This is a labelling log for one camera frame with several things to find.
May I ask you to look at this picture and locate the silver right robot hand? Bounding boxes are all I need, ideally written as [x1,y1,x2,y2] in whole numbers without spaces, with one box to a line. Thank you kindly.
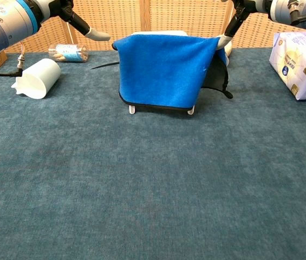
[217,0,264,51]

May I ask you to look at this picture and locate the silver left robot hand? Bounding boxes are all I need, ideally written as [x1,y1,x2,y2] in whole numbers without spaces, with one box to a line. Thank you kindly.
[37,0,112,42]

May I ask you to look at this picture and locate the blue microfibre towel black trim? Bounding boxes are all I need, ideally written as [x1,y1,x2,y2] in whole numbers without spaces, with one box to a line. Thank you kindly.
[111,34,234,112]

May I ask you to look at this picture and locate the cream squeeze bottle clear cap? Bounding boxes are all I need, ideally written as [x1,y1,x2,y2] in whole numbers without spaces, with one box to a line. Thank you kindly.
[222,39,233,67]

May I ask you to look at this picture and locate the clear snack jar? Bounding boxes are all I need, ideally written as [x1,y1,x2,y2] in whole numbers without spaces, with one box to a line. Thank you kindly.
[48,43,89,63]

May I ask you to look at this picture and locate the pale blue plastic mug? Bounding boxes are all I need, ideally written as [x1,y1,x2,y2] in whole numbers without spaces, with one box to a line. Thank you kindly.
[11,58,62,100]

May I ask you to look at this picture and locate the woven bamboo folding screen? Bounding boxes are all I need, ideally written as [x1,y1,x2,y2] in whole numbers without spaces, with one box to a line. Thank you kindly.
[5,0,306,54]

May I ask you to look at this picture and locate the thin black strip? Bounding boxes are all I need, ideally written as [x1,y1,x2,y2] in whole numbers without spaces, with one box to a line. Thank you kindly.
[90,61,120,70]

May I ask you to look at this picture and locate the cream plastic lunch box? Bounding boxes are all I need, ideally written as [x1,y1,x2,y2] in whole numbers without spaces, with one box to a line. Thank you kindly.
[130,29,189,38]

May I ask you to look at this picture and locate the pale purple tissue pack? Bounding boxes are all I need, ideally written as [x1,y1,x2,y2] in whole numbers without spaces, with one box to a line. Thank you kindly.
[268,31,306,101]

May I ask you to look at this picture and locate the teal table cloth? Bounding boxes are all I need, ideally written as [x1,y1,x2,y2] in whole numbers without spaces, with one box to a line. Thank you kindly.
[0,47,306,260]

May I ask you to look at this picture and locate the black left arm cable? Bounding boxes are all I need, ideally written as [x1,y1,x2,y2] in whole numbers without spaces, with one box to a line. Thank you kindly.
[0,40,25,78]

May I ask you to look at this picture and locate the metal wire rack white feet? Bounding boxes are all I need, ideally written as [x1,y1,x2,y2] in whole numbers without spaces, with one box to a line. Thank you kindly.
[128,105,196,115]

